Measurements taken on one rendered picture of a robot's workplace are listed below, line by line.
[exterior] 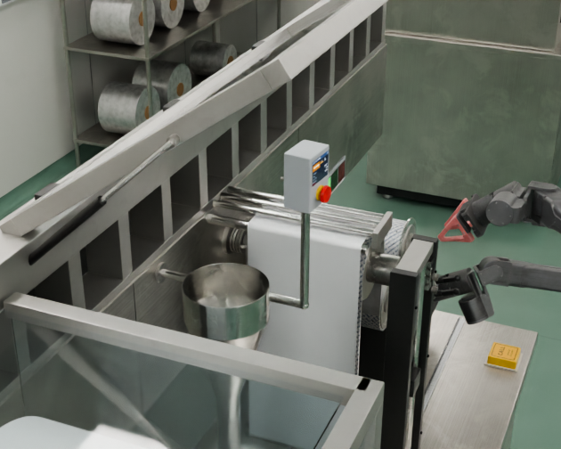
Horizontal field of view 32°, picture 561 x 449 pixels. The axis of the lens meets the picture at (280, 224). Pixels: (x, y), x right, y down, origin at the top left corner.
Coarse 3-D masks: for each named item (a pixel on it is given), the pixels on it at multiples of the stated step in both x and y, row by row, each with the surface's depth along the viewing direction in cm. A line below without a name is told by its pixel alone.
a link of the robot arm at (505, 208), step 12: (504, 192) 204; (528, 192) 204; (492, 204) 201; (504, 204) 200; (516, 204) 201; (528, 204) 205; (492, 216) 202; (504, 216) 201; (516, 216) 200; (528, 216) 208
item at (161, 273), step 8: (160, 264) 182; (160, 272) 183; (168, 272) 182; (176, 272) 182; (160, 280) 183; (176, 280) 182; (272, 296) 175; (280, 296) 175; (288, 304) 174; (296, 304) 174
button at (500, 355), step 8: (496, 344) 248; (504, 344) 248; (496, 352) 245; (504, 352) 245; (512, 352) 245; (488, 360) 244; (496, 360) 243; (504, 360) 243; (512, 360) 242; (512, 368) 243
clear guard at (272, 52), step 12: (348, 0) 193; (324, 12) 209; (312, 24) 189; (288, 36) 210; (300, 36) 171; (276, 48) 183; (252, 60) 202; (264, 60) 166; (240, 72) 177; (216, 84) 195; (228, 84) 163; (204, 96) 174; (168, 120) 169
